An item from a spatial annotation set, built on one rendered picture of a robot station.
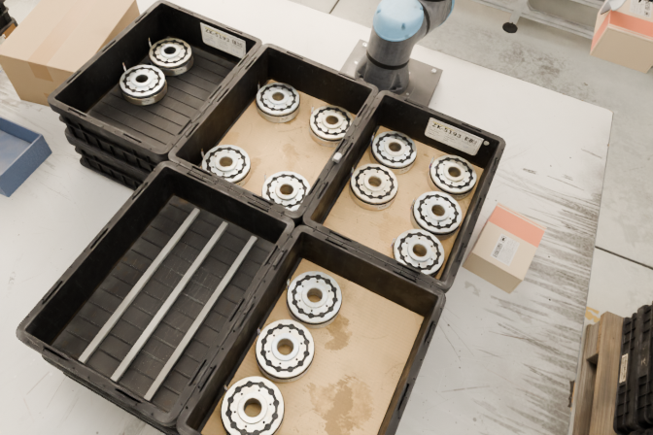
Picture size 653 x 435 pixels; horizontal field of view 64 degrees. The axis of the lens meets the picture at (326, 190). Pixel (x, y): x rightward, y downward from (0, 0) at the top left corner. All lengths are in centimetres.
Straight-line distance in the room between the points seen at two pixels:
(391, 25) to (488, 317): 71
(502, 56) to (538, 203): 158
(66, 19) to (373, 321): 106
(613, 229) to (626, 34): 131
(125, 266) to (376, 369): 51
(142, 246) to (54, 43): 61
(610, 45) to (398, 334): 74
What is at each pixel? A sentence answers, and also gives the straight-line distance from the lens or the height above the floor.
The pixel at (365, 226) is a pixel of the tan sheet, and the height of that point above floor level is 83.
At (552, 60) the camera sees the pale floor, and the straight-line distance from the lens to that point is 302.
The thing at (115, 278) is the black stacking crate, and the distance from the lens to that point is 109.
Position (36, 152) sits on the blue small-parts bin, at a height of 74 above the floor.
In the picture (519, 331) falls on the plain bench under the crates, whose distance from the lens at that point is 125.
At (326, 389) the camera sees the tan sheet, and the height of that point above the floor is 83.
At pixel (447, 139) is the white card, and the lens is 123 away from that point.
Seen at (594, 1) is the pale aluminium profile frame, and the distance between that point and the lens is 297.
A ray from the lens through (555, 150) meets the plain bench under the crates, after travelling 157.
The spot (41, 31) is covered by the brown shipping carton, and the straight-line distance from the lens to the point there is 153.
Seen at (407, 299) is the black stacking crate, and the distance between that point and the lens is 102.
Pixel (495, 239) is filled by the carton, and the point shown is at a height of 77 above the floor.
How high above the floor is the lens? 178
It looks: 56 degrees down
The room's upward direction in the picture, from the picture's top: 8 degrees clockwise
